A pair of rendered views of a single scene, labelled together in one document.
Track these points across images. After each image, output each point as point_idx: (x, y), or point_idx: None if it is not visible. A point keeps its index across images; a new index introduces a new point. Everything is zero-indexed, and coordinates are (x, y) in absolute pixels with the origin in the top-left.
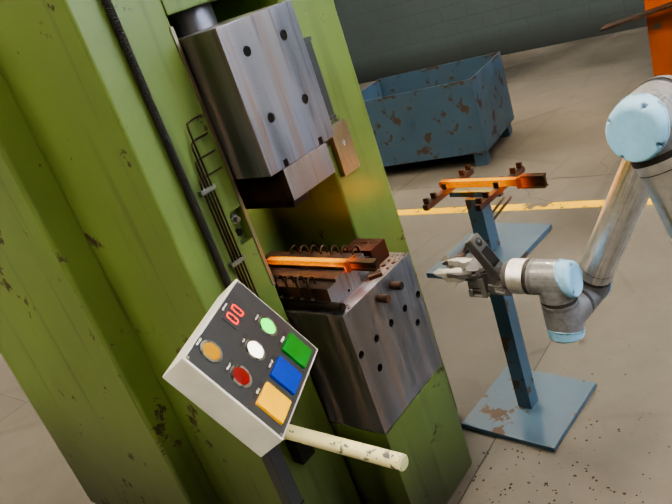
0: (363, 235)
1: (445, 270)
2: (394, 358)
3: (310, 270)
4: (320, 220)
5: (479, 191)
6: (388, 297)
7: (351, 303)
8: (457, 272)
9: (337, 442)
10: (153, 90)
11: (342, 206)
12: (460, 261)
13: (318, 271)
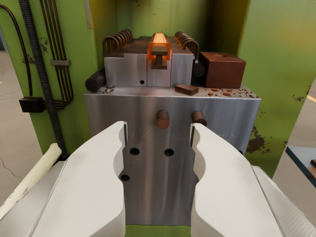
0: (247, 60)
1: (98, 146)
2: (153, 184)
3: (146, 45)
4: (225, 27)
5: None
6: (163, 121)
7: (116, 92)
8: (37, 223)
9: (11, 194)
10: None
11: (243, 9)
12: (205, 178)
13: (144, 47)
